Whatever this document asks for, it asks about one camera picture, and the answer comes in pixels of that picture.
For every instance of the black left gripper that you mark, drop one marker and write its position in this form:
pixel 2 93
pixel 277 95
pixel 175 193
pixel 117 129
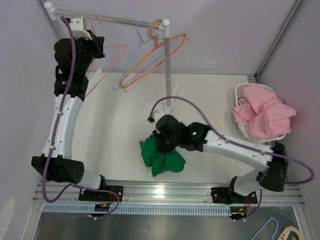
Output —
pixel 98 45

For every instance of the pink hanger with green shirt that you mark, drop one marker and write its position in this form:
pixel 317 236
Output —
pixel 107 64

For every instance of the beige wooden hanger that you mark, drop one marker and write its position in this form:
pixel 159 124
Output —
pixel 150 60

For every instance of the green t shirt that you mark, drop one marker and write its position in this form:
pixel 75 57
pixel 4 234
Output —
pixel 158 161

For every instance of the pink t shirt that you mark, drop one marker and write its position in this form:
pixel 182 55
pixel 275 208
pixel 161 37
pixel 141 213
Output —
pixel 262 114

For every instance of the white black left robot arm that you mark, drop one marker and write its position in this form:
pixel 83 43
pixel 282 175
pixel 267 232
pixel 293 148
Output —
pixel 55 163

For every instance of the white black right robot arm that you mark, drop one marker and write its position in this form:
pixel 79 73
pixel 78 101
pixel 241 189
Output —
pixel 268 163

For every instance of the wooden hanger on floor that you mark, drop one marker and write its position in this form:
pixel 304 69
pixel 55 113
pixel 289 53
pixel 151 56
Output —
pixel 291 233

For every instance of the silver white clothes rack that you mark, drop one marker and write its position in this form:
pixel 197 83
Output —
pixel 158 32

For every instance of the white perforated plastic basket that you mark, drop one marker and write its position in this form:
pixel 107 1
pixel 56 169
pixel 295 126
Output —
pixel 240 90

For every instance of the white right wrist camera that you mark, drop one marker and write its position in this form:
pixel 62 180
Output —
pixel 157 114

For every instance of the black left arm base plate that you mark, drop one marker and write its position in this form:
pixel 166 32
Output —
pixel 107 195

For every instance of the aluminium rail frame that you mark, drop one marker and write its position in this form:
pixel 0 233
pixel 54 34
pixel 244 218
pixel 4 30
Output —
pixel 164 193

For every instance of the white slotted cable duct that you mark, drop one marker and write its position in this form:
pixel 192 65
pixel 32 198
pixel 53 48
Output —
pixel 181 210

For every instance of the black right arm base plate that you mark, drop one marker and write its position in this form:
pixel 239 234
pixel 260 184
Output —
pixel 224 195

